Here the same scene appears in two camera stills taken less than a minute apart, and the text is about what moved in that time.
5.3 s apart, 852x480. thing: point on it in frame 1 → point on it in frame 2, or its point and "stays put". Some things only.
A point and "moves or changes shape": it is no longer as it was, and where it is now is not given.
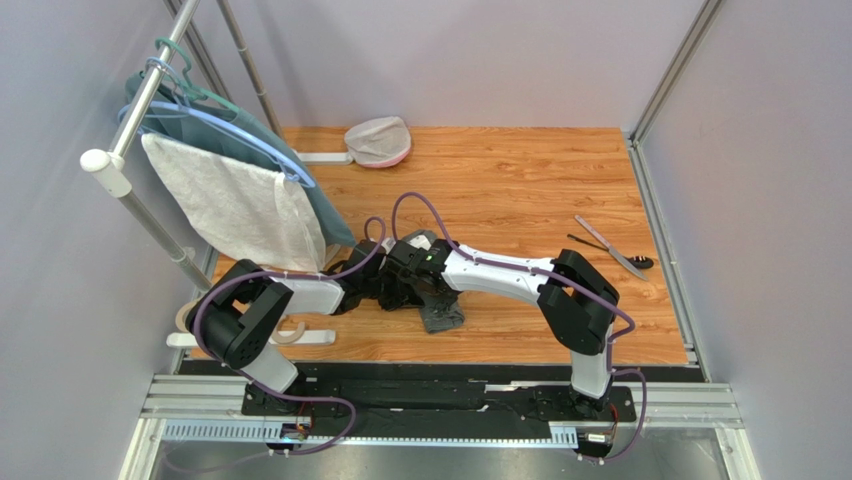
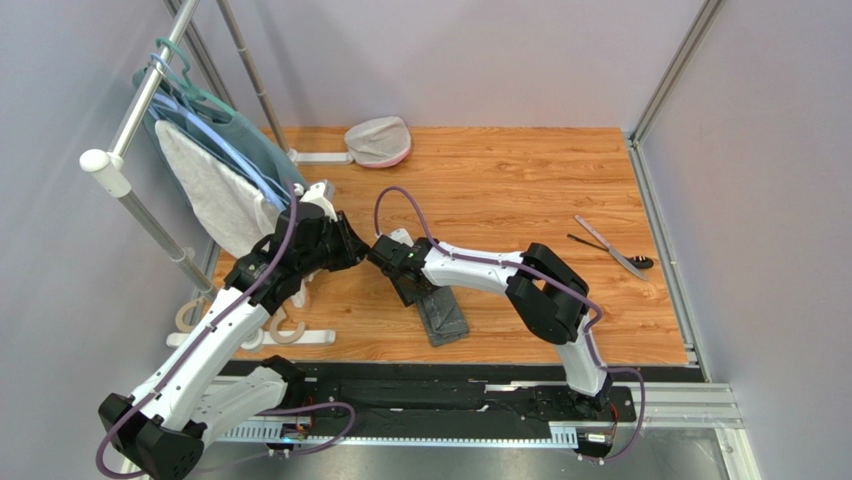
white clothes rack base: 186,340 stays put
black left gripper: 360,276 → 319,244
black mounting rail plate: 545,394 stays put
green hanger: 195,92 stays put
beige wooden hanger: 276,330 stays put
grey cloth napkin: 440,308 moves or changes shape
